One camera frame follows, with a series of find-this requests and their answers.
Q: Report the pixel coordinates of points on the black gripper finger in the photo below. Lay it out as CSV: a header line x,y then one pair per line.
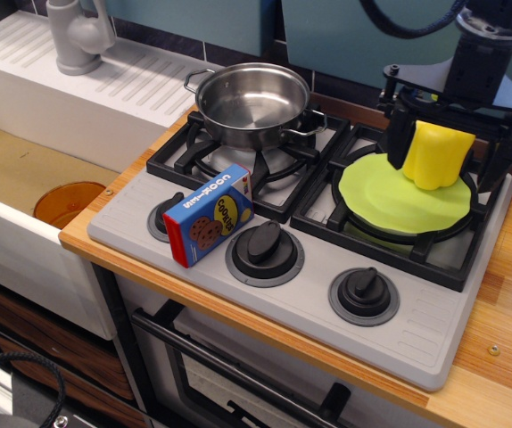
x,y
399,134
496,163

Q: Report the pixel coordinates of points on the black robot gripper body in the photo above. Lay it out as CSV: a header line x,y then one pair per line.
x,y
469,92

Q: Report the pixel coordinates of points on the yellow toy bell pepper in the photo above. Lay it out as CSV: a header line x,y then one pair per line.
x,y
436,155

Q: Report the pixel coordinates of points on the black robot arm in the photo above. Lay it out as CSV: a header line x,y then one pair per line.
x,y
484,22

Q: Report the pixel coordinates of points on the lime green plate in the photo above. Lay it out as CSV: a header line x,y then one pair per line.
x,y
407,201

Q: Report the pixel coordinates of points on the stainless steel pot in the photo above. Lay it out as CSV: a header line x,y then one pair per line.
x,y
254,106

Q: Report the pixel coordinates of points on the right black stove knob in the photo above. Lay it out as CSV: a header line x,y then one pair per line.
x,y
364,297

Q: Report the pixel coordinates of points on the black stove knob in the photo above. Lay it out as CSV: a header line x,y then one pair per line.
x,y
265,256
364,297
155,221

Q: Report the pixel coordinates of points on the middle black stove knob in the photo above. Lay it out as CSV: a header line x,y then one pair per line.
x,y
265,256

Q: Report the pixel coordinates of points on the grey toy stove top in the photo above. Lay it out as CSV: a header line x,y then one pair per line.
x,y
418,344

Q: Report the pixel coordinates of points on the left black stove knob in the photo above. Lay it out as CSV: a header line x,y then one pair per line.
x,y
155,221

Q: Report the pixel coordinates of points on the right black burner grate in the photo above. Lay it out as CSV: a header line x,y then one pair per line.
x,y
447,257

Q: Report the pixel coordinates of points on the black burner grate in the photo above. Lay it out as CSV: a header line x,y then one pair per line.
x,y
447,257
280,176

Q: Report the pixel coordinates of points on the left black burner grate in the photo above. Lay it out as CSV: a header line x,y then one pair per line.
x,y
280,176

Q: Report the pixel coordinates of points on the blue cookie box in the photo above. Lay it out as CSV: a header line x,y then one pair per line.
x,y
209,215

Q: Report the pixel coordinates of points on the grey toy faucet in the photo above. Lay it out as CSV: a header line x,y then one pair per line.
x,y
79,40

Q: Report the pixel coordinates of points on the white toy sink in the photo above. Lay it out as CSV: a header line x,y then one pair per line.
x,y
57,129

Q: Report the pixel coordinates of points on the oven door with handle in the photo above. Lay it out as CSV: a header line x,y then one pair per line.
x,y
224,378

